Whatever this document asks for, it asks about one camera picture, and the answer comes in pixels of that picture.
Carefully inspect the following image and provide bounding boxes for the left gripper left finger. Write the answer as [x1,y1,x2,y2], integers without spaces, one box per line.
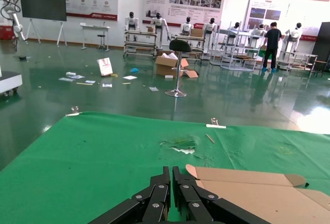
[87,166,171,224]

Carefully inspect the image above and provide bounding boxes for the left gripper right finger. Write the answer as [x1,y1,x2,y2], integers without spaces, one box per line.
[172,166,263,224]

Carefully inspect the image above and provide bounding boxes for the brown cardboard mailer box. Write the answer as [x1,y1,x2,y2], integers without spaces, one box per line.
[185,164,330,224]

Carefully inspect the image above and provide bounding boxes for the open cardboard box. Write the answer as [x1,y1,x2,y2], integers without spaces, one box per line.
[154,51,199,79]

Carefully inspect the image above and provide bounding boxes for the silver binder clip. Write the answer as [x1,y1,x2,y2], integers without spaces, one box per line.
[65,106,83,117]
[206,117,227,129]

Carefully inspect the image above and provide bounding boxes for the green table cloth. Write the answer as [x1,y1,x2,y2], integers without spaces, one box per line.
[0,111,330,224]

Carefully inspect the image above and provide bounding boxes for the pink white paper bag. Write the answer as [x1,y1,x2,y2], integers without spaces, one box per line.
[96,57,113,77]

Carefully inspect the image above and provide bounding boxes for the black bar stool chrome base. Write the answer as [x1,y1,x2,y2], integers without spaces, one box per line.
[164,39,193,98]

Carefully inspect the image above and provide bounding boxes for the metal workbench rack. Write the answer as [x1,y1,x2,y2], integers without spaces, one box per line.
[170,35,207,60]
[123,29,158,58]
[277,50,318,72]

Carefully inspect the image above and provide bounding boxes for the small black stool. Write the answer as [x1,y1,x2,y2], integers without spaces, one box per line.
[96,34,110,53]

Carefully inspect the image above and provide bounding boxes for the white black humanoid robot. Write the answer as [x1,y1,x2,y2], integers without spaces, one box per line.
[226,22,241,33]
[179,16,194,39]
[254,24,268,39]
[124,12,140,42]
[284,22,303,53]
[150,12,171,49]
[203,18,219,55]

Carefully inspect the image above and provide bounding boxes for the person in black clothes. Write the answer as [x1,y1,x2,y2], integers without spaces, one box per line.
[261,22,283,74]

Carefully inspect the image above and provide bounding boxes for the white narrow table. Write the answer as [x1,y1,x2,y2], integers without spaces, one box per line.
[79,22,111,51]

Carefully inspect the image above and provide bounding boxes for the white machine base on casters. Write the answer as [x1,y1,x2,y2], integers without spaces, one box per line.
[0,64,23,98]

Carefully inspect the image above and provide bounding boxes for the small brown table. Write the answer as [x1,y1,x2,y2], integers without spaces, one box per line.
[309,60,329,77]

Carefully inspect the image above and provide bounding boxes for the black upright panel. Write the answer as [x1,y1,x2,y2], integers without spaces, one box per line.
[311,22,330,62]

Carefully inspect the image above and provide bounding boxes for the red cabinet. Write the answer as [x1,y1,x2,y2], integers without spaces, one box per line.
[0,25,19,41]

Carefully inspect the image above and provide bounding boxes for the black display on white stand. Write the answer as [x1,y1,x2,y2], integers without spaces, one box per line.
[19,0,69,47]

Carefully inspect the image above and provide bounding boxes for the white metal frame rack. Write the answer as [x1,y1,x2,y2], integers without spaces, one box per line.
[210,21,261,73]

